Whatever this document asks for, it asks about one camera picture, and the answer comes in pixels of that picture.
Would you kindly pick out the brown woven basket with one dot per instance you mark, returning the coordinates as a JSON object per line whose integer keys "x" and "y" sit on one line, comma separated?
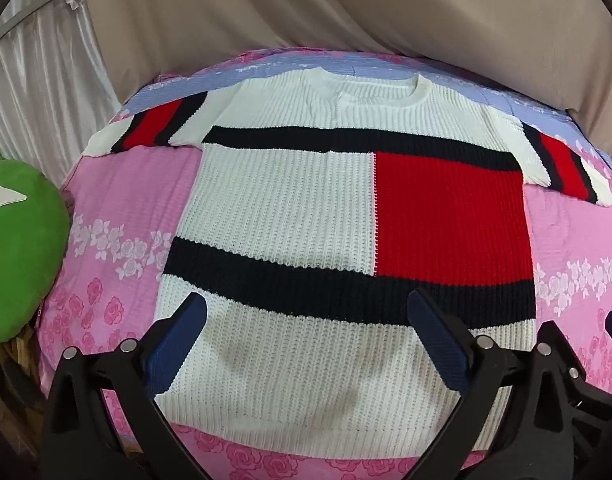
{"x": 15, "y": 355}

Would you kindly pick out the green plush pillow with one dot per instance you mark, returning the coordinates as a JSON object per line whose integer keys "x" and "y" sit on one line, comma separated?
{"x": 20, "y": 260}

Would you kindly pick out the beige draped sheet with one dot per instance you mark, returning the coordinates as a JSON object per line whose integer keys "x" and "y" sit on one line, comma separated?
{"x": 336, "y": 5}

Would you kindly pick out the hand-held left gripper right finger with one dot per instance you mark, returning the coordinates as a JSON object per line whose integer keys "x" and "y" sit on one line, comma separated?
{"x": 438, "y": 345}

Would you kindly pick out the pink floral blanket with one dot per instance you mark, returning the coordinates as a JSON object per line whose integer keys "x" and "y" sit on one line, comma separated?
{"x": 125, "y": 185}

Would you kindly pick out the white satin curtain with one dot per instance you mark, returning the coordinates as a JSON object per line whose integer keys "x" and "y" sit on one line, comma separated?
{"x": 35, "y": 90}

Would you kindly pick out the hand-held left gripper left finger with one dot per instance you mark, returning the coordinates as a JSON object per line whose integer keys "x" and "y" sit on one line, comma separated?
{"x": 178, "y": 345}

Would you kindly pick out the white red black knit sweater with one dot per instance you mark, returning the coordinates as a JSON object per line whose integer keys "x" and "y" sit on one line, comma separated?
{"x": 286, "y": 200}

